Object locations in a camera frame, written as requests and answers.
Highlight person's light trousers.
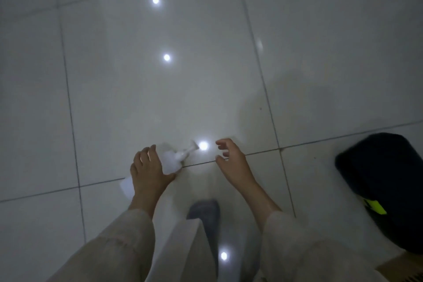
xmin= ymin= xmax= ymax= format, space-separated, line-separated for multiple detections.
xmin=145 ymin=218 xmax=219 ymax=282

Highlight person's right forearm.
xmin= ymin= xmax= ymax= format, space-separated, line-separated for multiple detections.
xmin=240 ymin=182 xmax=390 ymax=282

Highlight person's right hand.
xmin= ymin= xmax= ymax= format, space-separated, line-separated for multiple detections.
xmin=215 ymin=138 xmax=259 ymax=194

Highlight person's left grey sock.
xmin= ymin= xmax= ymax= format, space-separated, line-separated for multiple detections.
xmin=186 ymin=199 xmax=221 ymax=248

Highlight person's left forearm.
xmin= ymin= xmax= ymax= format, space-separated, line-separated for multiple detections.
xmin=46 ymin=205 xmax=156 ymax=282

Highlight person's left hand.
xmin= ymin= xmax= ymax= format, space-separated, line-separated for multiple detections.
xmin=128 ymin=144 xmax=177 ymax=217

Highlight black zip case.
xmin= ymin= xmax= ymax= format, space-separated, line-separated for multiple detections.
xmin=334 ymin=132 xmax=423 ymax=255

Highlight white pump bottle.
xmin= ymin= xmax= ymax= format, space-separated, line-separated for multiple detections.
xmin=119 ymin=141 xmax=201 ymax=200

